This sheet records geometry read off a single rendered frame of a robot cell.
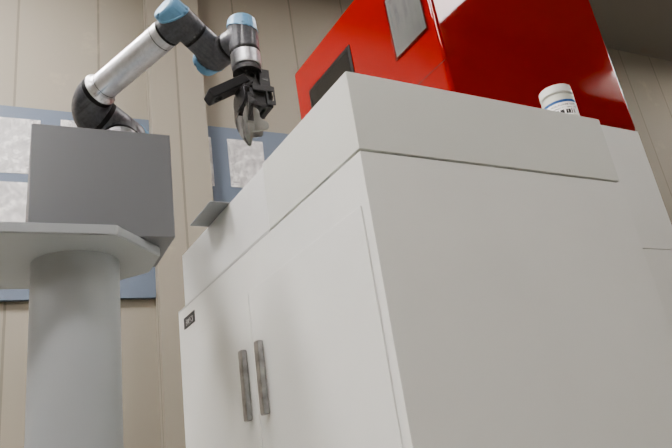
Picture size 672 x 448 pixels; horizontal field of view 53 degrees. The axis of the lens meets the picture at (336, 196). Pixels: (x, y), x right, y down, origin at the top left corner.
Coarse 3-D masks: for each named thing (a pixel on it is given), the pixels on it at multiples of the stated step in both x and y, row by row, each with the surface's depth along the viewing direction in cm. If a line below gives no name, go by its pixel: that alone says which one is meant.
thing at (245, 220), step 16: (256, 176) 140; (240, 192) 147; (256, 192) 140; (240, 208) 147; (256, 208) 139; (224, 224) 155; (240, 224) 146; (256, 224) 138; (208, 240) 163; (224, 240) 154; (240, 240) 145; (256, 240) 138; (192, 256) 173; (208, 256) 162; (224, 256) 153; (192, 272) 172; (208, 272) 162; (192, 288) 171
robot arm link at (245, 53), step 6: (240, 48) 164; (246, 48) 164; (252, 48) 165; (234, 54) 164; (240, 54) 163; (246, 54) 163; (252, 54) 164; (258, 54) 166; (234, 60) 164; (240, 60) 163; (246, 60) 163; (252, 60) 163; (258, 60) 165
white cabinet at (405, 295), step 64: (320, 192) 115; (384, 192) 104; (448, 192) 111; (512, 192) 119; (576, 192) 128; (256, 256) 137; (320, 256) 113; (384, 256) 99; (448, 256) 105; (512, 256) 112; (576, 256) 120; (640, 256) 129; (192, 320) 169; (256, 320) 134; (320, 320) 112; (384, 320) 96; (448, 320) 100; (512, 320) 106; (576, 320) 113; (640, 320) 121; (192, 384) 165; (256, 384) 132; (320, 384) 110; (384, 384) 94; (448, 384) 95; (512, 384) 101; (576, 384) 107; (640, 384) 114
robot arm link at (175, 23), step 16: (176, 0) 164; (160, 16) 164; (176, 16) 164; (192, 16) 167; (144, 32) 170; (160, 32) 167; (176, 32) 166; (192, 32) 167; (128, 48) 172; (144, 48) 169; (160, 48) 169; (112, 64) 174; (128, 64) 172; (144, 64) 172; (96, 80) 176; (112, 80) 175; (128, 80) 176; (80, 96) 178; (96, 96) 177; (112, 96) 180; (80, 112) 180; (96, 112) 180
